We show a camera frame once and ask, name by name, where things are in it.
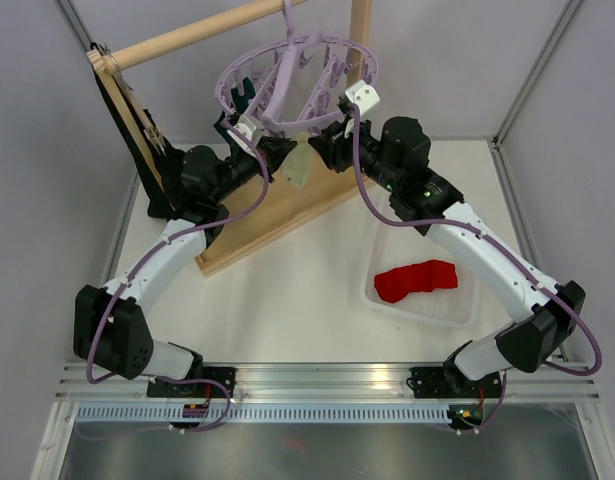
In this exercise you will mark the wooden rack top rod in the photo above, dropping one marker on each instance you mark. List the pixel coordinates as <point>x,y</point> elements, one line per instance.
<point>182,37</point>

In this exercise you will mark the red sock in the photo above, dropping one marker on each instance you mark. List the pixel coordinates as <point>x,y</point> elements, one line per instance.
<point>396,284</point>

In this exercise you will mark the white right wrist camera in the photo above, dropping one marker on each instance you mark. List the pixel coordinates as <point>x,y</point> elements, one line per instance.
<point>364,96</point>

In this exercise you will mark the wooden rack left post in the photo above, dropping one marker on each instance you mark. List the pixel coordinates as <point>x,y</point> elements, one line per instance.
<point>157,161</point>

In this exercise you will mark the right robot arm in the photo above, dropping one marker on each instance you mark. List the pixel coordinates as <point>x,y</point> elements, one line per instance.
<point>543,312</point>

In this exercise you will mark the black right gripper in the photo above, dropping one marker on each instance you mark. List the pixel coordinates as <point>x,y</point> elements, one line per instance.
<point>333,146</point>

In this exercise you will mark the purple round clip hanger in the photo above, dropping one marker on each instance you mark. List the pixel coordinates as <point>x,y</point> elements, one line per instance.
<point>296,79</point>

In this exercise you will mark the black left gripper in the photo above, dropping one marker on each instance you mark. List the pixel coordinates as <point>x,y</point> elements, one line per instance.
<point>274,151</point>

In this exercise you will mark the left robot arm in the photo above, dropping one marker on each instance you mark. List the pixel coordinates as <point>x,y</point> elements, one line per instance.
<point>111,331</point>

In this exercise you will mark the aluminium mounting rail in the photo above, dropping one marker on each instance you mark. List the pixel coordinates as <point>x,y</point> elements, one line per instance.
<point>337,382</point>

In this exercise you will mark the black shorts on hanger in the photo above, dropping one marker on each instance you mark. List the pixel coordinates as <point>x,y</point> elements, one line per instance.
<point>159,173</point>

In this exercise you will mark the white slotted cable duct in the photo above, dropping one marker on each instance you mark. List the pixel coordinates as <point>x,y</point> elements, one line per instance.
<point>267,413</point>

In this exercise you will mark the cream sock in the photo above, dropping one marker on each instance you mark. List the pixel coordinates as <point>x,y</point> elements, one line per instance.
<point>296,168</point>

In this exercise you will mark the wooden rack base tray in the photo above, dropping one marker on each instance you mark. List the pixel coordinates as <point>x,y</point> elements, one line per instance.
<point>284,209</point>

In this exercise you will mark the white plastic basket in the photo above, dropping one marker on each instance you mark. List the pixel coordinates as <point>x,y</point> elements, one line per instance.
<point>391,247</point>

